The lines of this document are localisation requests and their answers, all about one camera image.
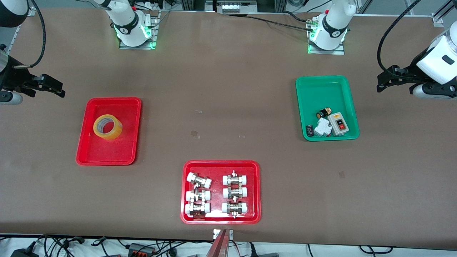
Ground yellow packing tape roll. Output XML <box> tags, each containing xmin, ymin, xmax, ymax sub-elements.
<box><xmin>93</xmin><ymin>114</ymin><xmax>123</xmax><ymax>141</ymax></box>

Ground green plastic tray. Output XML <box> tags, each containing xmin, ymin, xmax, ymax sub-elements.
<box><xmin>295</xmin><ymin>75</ymin><xmax>360</xmax><ymax>142</ymax></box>

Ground empty red plastic tray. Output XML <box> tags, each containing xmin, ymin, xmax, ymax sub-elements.
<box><xmin>76</xmin><ymin>97</ymin><xmax>142</xmax><ymax>166</ymax></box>

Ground red tray with fittings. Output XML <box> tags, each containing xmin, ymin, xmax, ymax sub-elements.
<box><xmin>180</xmin><ymin>160</ymin><xmax>261</xmax><ymax>225</ymax></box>

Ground white circuit breaker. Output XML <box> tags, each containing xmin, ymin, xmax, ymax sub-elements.
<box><xmin>313</xmin><ymin>118</ymin><xmax>332</xmax><ymax>138</ymax></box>

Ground black power adapter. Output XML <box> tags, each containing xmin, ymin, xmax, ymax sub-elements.
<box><xmin>11</xmin><ymin>248</ymin><xmax>38</xmax><ymax>257</ymax></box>

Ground grey terminal device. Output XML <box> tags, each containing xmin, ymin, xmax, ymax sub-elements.
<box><xmin>216</xmin><ymin>0</ymin><xmax>258</xmax><ymax>14</ymax></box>

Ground white metal pipe fitting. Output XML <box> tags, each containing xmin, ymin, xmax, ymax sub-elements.
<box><xmin>222</xmin><ymin>171</ymin><xmax>248</xmax><ymax>186</ymax></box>
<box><xmin>187</xmin><ymin>172</ymin><xmax>212</xmax><ymax>189</ymax></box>
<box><xmin>185</xmin><ymin>202</ymin><xmax>211</xmax><ymax>217</ymax></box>
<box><xmin>223</xmin><ymin>186</ymin><xmax>248</xmax><ymax>200</ymax></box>
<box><xmin>185</xmin><ymin>189</ymin><xmax>211</xmax><ymax>203</ymax></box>
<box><xmin>222</xmin><ymin>201</ymin><xmax>248</xmax><ymax>219</ymax></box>

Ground grey power box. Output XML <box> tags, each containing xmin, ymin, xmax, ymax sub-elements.
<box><xmin>128</xmin><ymin>243</ymin><xmax>156</xmax><ymax>256</ymax></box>

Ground red aluminium bar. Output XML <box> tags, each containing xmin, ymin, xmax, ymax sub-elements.
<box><xmin>205</xmin><ymin>229</ymin><xmax>229</xmax><ymax>257</ymax></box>

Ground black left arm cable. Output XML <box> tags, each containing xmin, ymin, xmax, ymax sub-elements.
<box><xmin>377</xmin><ymin>0</ymin><xmax>422</xmax><ymax>81</ymax></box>

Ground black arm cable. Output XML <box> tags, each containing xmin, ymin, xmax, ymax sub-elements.
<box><xmin>14</xmin><ymin>0</ymin><xmax>47</xmax><ymax>69</ymax></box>
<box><xmin>377</xmin><ymin>0</ymin><xmax>422</xmax><ymax>81</ymax></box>

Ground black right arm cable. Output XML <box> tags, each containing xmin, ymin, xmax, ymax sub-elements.
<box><xmin>14</xmin><ymin>0</ymin><xmax>47</xmax><ymax>69</ymax></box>

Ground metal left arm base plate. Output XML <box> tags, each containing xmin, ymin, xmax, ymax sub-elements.
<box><xmin>308</xmin><ymin>14</ymin><xmax>345</xmax><ymax>55</ymax></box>

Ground grey switch box red button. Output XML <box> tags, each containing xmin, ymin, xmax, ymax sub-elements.
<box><xmin>328</xmin><ymin>112</ymin><xmax>351</xmax><ymax>137</ymax></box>

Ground short black table cable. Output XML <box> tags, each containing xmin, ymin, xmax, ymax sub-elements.
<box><xmin>281</xmin><ymin>10</ymin><xmax>309</xmax><ymax>24</ymax></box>

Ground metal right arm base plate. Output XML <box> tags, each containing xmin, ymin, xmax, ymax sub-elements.
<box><xmin>119</xmin><ymin>11</ymin><xmax>160</xmax><ymax>50</ymax></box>

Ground long black table cable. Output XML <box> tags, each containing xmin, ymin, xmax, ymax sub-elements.
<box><xmin>228</xmin><ymin>14</ymin><xmax>312</xmax><ymax>31</ymax></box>

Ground small metal bracket plate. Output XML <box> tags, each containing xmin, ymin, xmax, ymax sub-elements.
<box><xmin>213</xmin><ymin>228</ymin><xmax>233</xmax><ymax>240</ymax></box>

